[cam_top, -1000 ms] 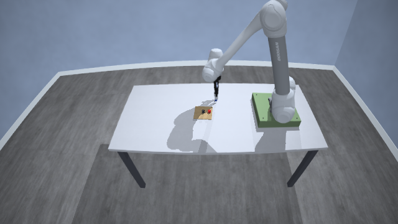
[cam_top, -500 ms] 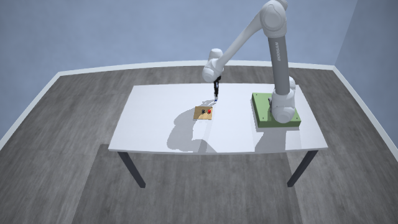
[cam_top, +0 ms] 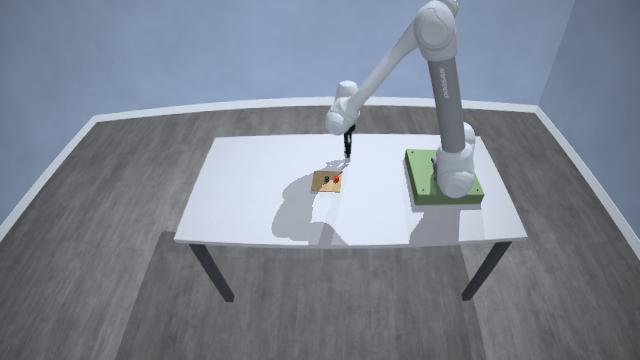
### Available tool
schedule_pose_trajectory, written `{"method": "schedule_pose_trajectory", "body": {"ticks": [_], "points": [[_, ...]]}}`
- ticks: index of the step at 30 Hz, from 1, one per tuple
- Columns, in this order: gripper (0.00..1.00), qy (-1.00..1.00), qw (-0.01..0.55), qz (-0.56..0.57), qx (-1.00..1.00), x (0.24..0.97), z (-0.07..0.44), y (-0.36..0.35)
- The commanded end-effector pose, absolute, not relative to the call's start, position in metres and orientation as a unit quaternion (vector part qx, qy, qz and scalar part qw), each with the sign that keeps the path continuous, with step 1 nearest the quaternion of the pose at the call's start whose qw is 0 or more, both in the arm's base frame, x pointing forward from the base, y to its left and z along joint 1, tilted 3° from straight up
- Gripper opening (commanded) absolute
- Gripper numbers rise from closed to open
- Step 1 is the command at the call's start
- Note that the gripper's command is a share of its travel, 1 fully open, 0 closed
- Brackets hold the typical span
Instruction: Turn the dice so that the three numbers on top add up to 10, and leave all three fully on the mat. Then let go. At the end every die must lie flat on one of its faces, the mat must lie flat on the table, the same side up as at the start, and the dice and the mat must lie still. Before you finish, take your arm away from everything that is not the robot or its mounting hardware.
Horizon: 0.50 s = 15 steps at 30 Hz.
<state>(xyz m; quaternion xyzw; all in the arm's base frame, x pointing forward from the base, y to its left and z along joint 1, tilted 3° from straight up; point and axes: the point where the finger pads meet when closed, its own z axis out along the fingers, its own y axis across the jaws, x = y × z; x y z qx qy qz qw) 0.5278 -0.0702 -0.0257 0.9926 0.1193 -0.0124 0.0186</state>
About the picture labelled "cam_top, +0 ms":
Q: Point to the tan flat mat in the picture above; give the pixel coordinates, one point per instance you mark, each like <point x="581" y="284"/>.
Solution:
<point x="319" y="184"/>

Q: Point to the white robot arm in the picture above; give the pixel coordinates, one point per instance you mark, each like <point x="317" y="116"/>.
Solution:
<point x="434" y="28"/>

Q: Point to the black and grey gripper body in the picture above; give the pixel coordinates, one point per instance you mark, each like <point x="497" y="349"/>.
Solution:
<point x="352" y="128"/>

